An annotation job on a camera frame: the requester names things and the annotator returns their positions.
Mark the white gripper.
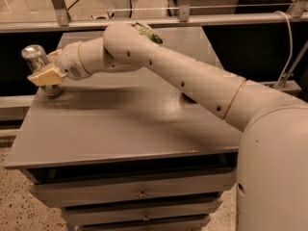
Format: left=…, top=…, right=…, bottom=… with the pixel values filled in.
left=28, top=41, right=90, bottom=87

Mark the silver redbull can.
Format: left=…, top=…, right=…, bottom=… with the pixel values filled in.
left=21, top=44, right=62, bottom=96

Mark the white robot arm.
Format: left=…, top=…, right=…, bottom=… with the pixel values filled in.
left=29, top=23, right=308, bottom=231

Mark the green chip bag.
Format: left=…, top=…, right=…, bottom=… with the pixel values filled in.
left=135, top=22, right=163, bottom=44

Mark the grey drawer cabinet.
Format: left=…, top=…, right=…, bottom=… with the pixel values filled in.
left=3, top=26, right=244, bottom=231

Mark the white cable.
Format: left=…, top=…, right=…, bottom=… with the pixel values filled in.
left=273, top=11, right=295, bottom=85

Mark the metal railing frame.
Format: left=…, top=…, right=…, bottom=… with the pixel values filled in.
left=0, top=0, right=308, bottom=33

